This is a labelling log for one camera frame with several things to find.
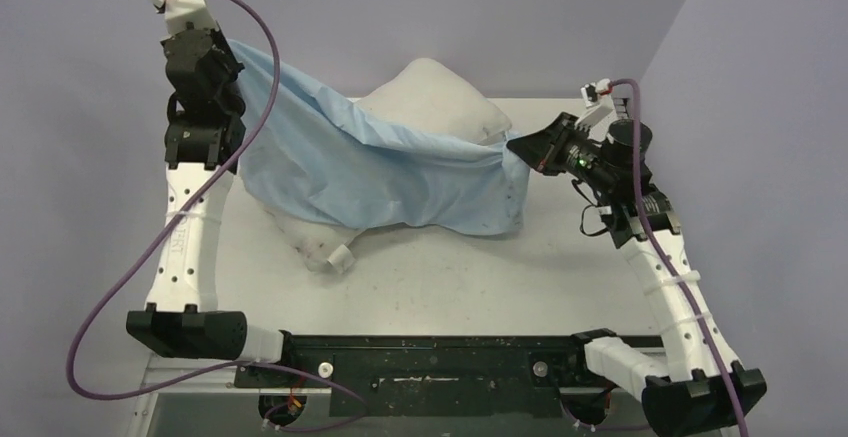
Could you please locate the white pillow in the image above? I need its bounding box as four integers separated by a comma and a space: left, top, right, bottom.
263, 58, 512, 274

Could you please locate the light blue pillowcase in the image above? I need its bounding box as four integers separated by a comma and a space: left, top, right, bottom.
231, 41, 529, 236

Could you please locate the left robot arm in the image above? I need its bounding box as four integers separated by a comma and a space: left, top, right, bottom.
126, 29, 299, 387

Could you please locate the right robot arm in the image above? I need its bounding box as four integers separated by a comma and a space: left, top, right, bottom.
506, 113, 767, 436

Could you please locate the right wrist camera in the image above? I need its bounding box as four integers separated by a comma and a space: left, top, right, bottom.
577, 78, 629, 139

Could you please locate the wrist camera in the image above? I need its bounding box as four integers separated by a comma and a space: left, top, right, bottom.
149, 0, 220, 36
577, 78, 629, 139

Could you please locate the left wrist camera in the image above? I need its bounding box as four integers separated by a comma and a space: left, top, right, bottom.
149, 0, 220, 36

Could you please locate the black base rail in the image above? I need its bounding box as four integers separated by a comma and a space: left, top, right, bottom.
235, 334, 667, 420

